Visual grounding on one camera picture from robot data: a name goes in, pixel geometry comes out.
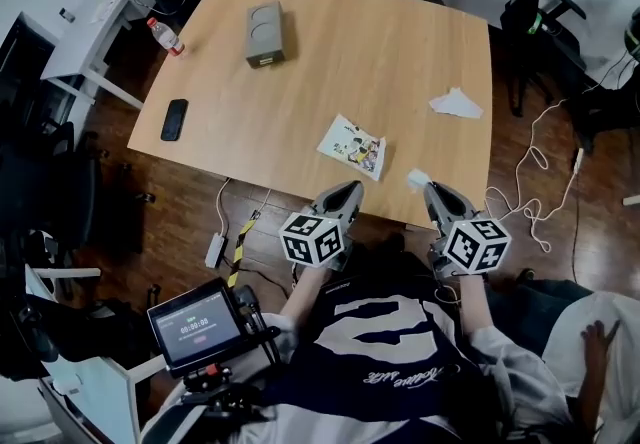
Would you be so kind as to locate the black camera mount rig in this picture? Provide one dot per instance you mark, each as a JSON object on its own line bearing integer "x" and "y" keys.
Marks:
{"x": 250, "y": 317}

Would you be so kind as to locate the grey box with two circles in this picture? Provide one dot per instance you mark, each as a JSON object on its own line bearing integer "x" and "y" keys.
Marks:
{"x": 265, "y": 32}

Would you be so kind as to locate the person's right forearm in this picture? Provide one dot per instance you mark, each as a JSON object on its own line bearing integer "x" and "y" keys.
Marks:
{"x": 474, "y": 302}

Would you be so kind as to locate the black chair with armrests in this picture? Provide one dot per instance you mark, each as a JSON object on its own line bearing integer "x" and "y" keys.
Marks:
{"x": 540, "y": 27}

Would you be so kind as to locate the black computer monitor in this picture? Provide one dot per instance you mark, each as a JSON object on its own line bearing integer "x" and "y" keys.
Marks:
{"x": 22, "y": 54}

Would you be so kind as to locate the black swivel chair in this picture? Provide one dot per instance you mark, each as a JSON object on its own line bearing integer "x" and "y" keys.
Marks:
{"x": 60, "y": 192}

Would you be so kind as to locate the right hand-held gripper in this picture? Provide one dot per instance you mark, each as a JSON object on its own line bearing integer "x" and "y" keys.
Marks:
{"x": 475, "y": 244}

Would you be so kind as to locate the clear bottle with red cap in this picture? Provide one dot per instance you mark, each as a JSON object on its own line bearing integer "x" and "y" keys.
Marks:
{"x": 165, "y": 36}

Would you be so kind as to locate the white wet wipe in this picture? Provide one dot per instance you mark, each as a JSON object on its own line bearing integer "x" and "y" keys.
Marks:
{"x": 455, "y": 103}
{"x": 417, "y": 179}

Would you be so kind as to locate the small black desk object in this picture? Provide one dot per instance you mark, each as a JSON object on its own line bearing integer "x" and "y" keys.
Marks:
{"x": 67, "y": 15}

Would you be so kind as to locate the black monitor tablet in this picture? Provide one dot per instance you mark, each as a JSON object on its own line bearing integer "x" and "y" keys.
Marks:
{"x": 197, "y": 329}

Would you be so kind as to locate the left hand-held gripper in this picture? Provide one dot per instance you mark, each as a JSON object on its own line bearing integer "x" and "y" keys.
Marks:
{"x": 312, "y": 237}

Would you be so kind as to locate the navy and white jersey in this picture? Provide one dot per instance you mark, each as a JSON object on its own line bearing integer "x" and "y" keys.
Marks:
{"x": 380, "y": 362}

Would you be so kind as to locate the black smartphone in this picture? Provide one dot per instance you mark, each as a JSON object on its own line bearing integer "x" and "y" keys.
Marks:
{"x": 174, "y": 119}

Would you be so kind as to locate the white frame chair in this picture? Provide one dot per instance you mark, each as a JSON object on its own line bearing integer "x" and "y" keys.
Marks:
{"x": 100, "y": 392}

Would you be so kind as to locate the printed white wet wipe pack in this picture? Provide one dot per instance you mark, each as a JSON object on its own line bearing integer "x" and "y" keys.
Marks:
{"x": 350, "y": 144}

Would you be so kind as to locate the white power strip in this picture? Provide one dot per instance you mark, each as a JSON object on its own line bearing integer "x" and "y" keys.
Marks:
{"x": 216, "y": 250}

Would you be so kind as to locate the black green helmet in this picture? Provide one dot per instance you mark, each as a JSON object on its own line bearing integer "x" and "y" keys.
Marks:
{"x": 633, "y": 34}

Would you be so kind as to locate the white side desk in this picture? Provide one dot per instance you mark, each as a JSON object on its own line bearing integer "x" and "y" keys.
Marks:
{"x": 85, "y": 49}

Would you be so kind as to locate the person's left forearm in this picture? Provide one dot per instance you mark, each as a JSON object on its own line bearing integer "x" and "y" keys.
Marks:
{"x": 307, "y": 294}

